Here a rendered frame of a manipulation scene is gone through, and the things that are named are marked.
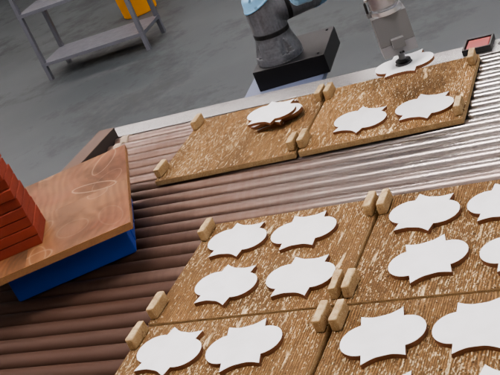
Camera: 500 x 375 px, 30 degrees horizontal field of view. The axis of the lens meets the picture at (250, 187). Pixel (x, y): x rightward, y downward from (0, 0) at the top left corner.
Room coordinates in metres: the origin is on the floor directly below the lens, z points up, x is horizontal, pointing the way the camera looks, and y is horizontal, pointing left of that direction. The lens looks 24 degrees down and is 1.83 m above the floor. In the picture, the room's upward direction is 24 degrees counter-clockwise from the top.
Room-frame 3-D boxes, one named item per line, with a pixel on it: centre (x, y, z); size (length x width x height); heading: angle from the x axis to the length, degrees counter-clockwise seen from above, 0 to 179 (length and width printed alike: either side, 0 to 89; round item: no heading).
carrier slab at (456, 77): (2.14, -0.40, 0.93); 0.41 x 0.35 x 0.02; 61
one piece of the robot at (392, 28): (2.12, -0.46, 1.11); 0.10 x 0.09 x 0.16; 172
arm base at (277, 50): (2.84, -0.26, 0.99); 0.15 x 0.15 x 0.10
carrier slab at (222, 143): (2.34, -0.04, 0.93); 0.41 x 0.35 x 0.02; 60
